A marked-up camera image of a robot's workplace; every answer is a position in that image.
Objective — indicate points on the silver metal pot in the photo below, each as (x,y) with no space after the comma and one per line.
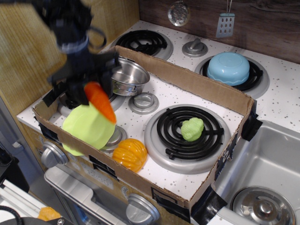
(130,79)

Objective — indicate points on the silver right oven knob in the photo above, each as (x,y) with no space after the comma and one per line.
(140,211)

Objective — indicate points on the silver stove knob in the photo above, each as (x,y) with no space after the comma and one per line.
(144,103)
(195,48)
(118,136)

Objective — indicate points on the brown cardboard fence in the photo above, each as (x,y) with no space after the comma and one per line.
(173,194)

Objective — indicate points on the orange toy pumpkin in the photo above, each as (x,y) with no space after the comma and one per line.
(131,153)

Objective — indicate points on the silver center stove knob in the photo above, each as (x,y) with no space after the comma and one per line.
(144,103)

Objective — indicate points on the silver back stove knob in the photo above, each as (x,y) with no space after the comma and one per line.
(195,48)

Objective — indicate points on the silver oven knob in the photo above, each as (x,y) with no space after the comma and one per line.
(52,155)
(140,211)

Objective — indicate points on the silver front stove knob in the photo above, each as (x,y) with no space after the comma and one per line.
(118,136)

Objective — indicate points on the orange toy on floor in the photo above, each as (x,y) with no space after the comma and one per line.
(48,213)

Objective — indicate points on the silver pot lid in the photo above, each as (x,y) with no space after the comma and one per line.
(263,206)

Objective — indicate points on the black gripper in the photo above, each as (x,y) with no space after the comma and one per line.
(83,67)

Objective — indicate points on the silver sink basin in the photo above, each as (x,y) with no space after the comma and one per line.
(271,159)

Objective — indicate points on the silver oven door handle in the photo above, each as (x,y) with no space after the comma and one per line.
(87,203)

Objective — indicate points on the green toy lettuce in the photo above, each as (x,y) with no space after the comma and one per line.
(191,129)

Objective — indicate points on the light blue plastic bowl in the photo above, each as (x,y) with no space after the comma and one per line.
(229,68)

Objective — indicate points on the back left black burner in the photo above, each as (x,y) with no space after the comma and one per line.
(148,42)

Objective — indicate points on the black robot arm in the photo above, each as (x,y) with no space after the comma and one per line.
(70,21)

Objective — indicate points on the orange toy carrot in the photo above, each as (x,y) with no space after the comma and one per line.
(100,100)

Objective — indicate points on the silver hanging strainer ladle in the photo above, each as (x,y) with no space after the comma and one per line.
(179,13)

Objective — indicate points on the silver left oven knob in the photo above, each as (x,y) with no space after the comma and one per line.
(52,155)

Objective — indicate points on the front right black burner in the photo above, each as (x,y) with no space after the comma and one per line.
(168,149)

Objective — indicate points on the back right black burner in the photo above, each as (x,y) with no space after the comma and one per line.
(255,86)

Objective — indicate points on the light green plastic plate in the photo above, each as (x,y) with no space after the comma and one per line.
(90,125)

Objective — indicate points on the grey hanging spatula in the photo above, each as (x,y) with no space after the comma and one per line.
(225,23)

